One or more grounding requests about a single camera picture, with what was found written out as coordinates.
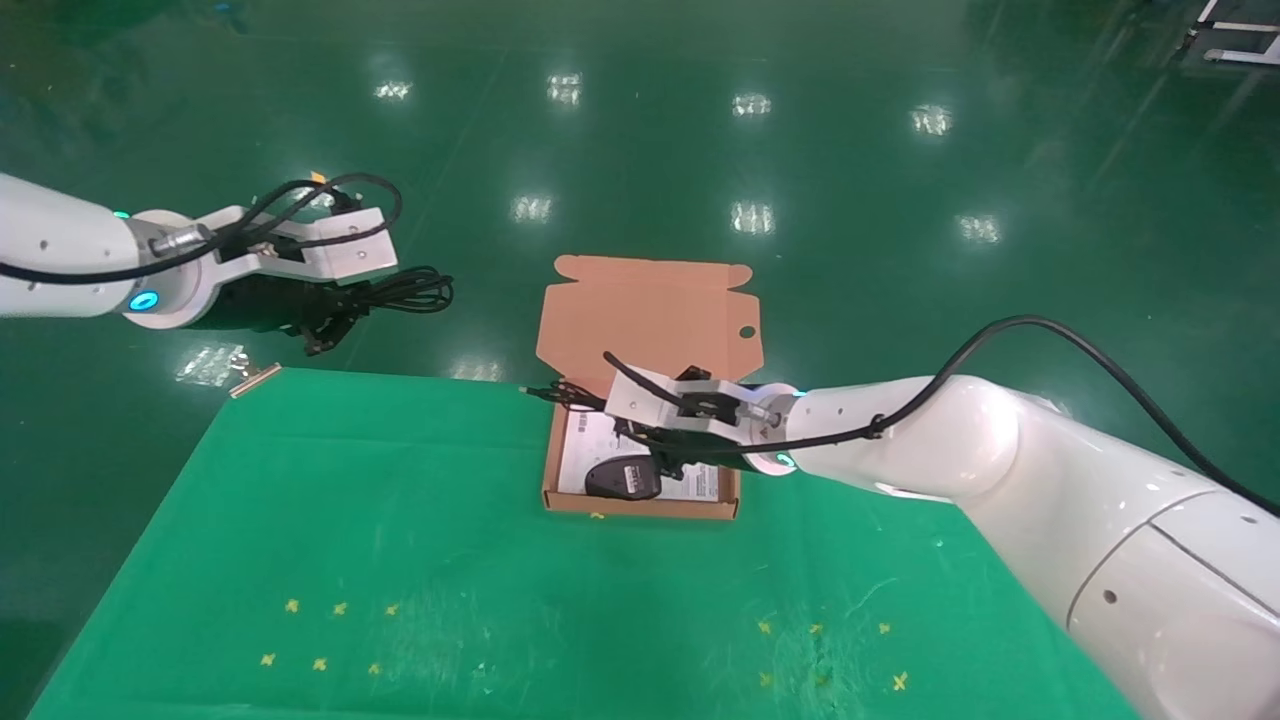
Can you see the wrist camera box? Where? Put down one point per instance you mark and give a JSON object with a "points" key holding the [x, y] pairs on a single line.
{"points": [[650, 400], [345, 250]]}

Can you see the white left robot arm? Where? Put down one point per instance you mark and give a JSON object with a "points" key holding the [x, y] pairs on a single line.
{"points": [[50, 240]]}

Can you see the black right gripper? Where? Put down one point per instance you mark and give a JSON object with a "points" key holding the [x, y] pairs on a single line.
{"points": [[720, 448]]}

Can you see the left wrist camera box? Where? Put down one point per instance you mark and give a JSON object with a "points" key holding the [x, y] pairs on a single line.
{"points": [[345, 250]]}

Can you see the grey metal frame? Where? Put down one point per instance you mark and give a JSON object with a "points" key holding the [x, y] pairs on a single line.
{"points": [[1235, 55]]}

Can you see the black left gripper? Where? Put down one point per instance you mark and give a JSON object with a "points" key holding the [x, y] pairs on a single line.
{"points": [[250, 305]]}

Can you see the orange cardboard box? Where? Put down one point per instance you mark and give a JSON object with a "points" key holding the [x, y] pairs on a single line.
{"points": [[650, 320]]}

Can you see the green table mat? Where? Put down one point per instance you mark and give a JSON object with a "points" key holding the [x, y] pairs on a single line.
{"points": [[500, 600]]}

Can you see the metal binder clip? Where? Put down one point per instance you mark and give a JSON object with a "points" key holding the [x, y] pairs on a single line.
{"points": [[256, 381]]}

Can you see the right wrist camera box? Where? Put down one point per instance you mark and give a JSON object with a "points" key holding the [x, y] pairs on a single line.
{"points": [[650, 400]]}

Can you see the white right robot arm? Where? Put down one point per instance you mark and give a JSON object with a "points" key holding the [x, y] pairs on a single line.
{"points": [[1050, 480]]}

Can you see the white printed leaflet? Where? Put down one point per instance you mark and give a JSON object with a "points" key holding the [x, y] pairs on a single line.
{"points": [[578, 445]]}

